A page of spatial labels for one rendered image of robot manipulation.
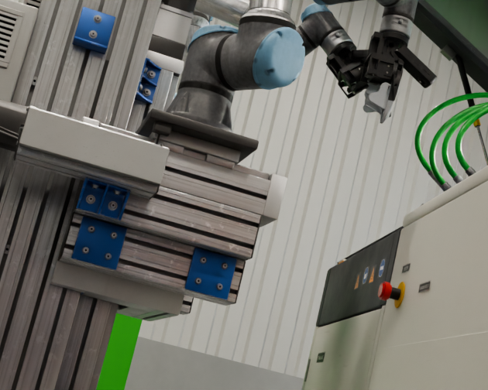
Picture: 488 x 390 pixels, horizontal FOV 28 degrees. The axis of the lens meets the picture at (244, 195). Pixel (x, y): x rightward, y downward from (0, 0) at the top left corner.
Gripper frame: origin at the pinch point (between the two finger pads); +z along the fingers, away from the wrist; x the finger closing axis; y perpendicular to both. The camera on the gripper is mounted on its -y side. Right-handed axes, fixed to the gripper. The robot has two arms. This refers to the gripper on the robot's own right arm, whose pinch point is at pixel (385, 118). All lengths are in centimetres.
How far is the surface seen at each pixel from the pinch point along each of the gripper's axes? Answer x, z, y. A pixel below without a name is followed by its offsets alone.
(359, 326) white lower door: 4.2, 49.1, -2.8
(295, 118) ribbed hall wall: -675, -213, -57
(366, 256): -2.6, 32.3, -2.8
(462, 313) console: 70, 51, -3
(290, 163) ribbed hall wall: -672, -167, -62
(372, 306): 13.1, 45.3, -2.8
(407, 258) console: 32.5, 37.7, -2.8
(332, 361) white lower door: -15, 56, -3
